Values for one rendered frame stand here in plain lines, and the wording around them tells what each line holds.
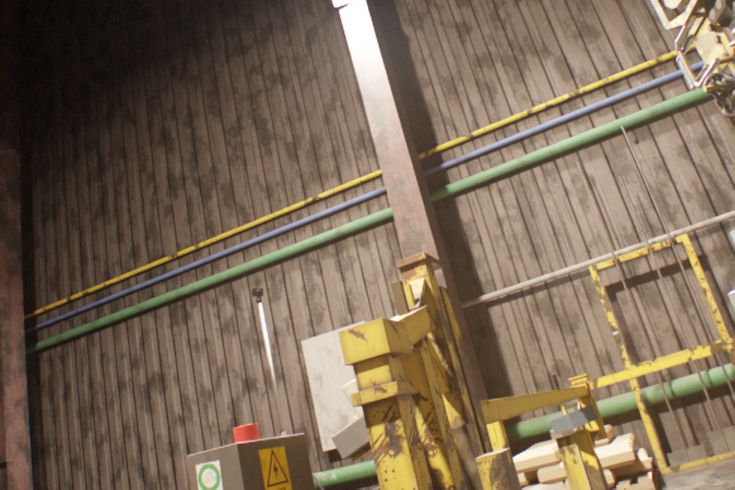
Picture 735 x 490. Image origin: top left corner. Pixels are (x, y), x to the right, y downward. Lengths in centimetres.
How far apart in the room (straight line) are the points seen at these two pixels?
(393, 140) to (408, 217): 78
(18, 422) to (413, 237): 545
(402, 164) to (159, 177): 438
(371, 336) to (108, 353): 838
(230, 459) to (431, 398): 38
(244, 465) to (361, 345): 25
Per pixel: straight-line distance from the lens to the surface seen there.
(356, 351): 101
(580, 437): 367
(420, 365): 115
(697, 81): 198
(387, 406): 100
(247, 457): 96
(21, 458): 880
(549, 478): 500
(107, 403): 926
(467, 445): 130
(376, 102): 620
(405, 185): 578
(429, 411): 115
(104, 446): 928
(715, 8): 185
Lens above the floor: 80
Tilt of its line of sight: 21 degrees up
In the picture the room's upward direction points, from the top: 14 degrees counter-clockwise
